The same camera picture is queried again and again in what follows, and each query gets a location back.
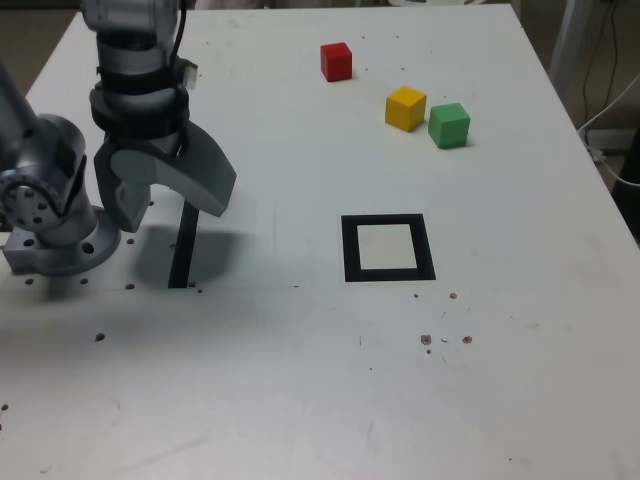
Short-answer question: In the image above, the red cube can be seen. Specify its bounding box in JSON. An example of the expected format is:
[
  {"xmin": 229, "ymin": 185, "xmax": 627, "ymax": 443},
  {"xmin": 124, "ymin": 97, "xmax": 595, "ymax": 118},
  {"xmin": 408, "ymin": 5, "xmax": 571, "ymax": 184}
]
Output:
[{"xmin": 320, "ymin": 41, "xmax": 354, "ymax": 83}]

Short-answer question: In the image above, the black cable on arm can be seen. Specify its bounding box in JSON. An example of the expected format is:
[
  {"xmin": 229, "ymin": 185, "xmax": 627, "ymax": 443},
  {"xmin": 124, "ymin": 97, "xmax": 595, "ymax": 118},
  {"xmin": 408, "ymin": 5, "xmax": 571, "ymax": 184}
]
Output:
[{"xmin": 168, "ymin": 0, "xmax": 202, "ymax": 92}]

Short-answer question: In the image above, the yellow cube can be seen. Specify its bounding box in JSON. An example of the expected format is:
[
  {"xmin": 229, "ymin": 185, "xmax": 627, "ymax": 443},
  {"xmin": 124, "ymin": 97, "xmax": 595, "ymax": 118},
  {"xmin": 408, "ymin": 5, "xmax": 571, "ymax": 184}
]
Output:
[{"xmin": 384, "ymin": 85, "xmax": 428, "ymax": 134}]

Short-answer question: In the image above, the black tape square outline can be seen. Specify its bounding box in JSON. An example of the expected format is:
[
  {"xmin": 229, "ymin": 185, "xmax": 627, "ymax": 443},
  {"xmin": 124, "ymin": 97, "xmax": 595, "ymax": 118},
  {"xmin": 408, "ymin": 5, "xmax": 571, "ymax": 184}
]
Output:
[{"xmin": 340, "ymin": 213, "xmax": 437, "ymax": 284}]

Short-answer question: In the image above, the black background cable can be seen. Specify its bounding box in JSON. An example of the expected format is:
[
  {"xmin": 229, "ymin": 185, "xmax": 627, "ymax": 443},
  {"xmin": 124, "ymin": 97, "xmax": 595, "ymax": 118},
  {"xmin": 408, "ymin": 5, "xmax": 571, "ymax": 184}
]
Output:
[{"xmin": 581, "ymin": 0, "xmax": 620, "ymax": 132}]

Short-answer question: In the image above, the green cube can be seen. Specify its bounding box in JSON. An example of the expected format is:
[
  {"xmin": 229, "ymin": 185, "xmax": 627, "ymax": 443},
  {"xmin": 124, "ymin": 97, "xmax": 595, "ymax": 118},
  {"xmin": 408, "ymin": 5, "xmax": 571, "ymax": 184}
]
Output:
[{"xmin": 427, "ymin": 102, "xmax": 472, "ymax": 150}]

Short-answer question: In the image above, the black tape strip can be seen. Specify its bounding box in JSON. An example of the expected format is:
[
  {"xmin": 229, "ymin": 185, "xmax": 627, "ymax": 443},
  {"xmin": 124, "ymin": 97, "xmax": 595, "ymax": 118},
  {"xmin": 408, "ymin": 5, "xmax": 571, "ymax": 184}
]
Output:
[{"xmin": 167, "ymin": 198, "xmax": 202, "ymax": 290}]

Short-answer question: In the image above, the white furniture leg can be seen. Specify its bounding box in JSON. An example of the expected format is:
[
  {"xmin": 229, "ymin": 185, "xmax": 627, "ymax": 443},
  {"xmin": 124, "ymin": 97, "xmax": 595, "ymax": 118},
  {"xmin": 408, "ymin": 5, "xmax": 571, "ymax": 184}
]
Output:
[{"xmin": 548, "ymin": 0, "xmax": 592, "ymax": 76}]

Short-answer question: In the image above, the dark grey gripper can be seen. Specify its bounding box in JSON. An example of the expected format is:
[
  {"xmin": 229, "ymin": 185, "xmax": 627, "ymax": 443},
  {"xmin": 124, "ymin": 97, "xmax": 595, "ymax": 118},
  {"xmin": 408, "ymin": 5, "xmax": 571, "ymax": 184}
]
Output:
[{"xmin": 94, "ymin": 124, "xmax": 238, "ymax": 234}]

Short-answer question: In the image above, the white background cable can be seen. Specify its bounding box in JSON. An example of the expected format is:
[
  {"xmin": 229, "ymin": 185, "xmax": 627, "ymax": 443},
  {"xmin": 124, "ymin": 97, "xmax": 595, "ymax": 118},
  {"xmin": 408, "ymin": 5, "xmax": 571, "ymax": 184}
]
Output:
[{"xmin": 577, "ymin": 73, "xmax": 640, "ymax": 187}]

